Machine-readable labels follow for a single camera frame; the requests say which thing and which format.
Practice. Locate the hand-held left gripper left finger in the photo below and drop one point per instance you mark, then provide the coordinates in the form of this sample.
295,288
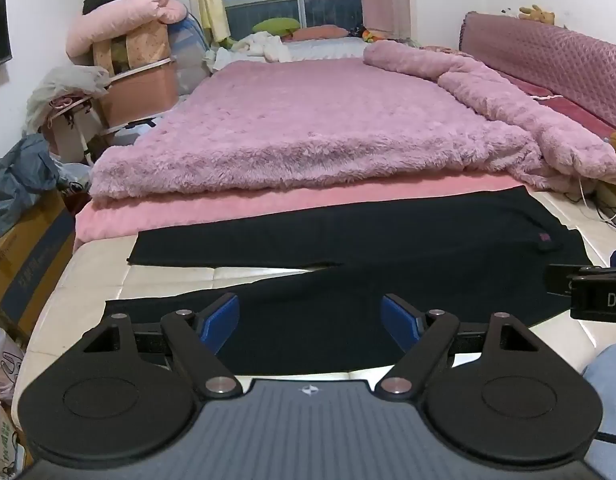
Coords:
222,322

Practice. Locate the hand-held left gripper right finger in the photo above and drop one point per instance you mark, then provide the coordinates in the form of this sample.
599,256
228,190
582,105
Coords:
399,321

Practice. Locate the black pants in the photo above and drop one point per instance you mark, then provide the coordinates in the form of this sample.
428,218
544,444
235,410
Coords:
388,240

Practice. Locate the person's blue clothing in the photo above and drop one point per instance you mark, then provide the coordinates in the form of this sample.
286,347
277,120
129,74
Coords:
610,400

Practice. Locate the thin pink sheet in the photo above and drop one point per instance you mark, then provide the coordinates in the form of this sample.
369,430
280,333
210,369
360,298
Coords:
188,210

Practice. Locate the cardboard box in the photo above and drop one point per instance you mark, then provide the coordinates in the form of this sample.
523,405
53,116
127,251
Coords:
28,270

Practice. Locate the rolled pink fluffy duvet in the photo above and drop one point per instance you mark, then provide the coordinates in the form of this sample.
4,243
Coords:
488,90

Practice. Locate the pink quilted headboard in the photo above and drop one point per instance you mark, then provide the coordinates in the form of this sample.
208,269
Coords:
563,50

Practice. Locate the pink fluffy blanket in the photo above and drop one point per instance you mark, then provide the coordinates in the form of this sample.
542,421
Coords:
313,120

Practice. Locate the white plastic bag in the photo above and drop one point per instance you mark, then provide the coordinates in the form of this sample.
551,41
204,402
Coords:
3,365

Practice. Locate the pink storage box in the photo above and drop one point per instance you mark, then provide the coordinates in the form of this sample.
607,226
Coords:
138,95

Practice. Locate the printed plastic bag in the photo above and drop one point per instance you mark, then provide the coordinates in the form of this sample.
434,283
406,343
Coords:
0,440

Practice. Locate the blue-grey plastic bag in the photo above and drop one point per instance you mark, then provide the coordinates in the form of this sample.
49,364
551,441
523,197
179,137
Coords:
13,180

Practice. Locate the yellow plush toy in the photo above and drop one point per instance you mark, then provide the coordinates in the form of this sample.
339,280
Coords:
535,14

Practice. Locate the blue white quilt bag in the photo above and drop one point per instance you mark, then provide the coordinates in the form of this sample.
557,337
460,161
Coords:
188,55

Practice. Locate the white cloth pile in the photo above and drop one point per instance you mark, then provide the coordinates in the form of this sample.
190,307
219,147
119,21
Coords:
258,47

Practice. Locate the grey cloth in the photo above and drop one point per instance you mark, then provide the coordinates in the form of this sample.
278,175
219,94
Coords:
63,87

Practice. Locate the colourful plush toy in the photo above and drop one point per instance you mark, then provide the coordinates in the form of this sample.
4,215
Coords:
373,35

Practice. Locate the patterned storage bag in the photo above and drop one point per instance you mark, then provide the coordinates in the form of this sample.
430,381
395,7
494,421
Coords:
148,45

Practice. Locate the salmon pillow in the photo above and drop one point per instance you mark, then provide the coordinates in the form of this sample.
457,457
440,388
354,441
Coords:
318,32

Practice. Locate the green pillow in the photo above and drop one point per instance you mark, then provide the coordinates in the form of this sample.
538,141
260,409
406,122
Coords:
275,25

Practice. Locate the folded pink quilt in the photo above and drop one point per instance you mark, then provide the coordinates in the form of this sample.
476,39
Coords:
118,20

